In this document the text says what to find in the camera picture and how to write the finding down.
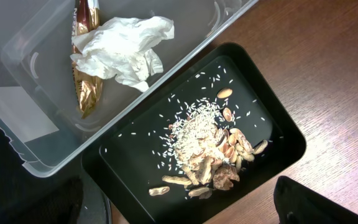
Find gold snack wrapper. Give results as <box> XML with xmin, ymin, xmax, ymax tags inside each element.
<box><xmin>71</xmin><ymin>0</ymin><xmax>103</xmax><ymax>119</ymax></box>

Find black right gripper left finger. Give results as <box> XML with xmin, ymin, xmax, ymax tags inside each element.
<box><xmin>0</xmin><ymin>129</ymin><xmax>83</xmax><ymax>223</ymax></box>

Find white tissue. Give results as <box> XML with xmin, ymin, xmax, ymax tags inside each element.
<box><xmin>70</xmin><ymin>16</ymin><xmax>175</xmax><ymax>92</ymax></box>

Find black rectangular tray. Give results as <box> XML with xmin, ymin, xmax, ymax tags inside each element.
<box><xmin>81</xmin><ymin>43</ymin><xmax>306</xmax><ymax>223</ymax></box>

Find food scraps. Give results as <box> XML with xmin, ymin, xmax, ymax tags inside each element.
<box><xmin>104</xmin><ymin>65</ymin><xmax>284</xmax><ymax>200</ymax></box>

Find clear plastic bin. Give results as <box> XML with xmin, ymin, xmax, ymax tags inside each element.
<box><xmin>0</xmin><ymin>0</ymin><xmax>257</xmax><ymax>178</ymax></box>

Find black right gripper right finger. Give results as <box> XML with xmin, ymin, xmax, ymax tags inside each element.
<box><xmin>273</xmin><ymin>176</ymin><xmax>358</xmax><ymax>224</ymax></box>

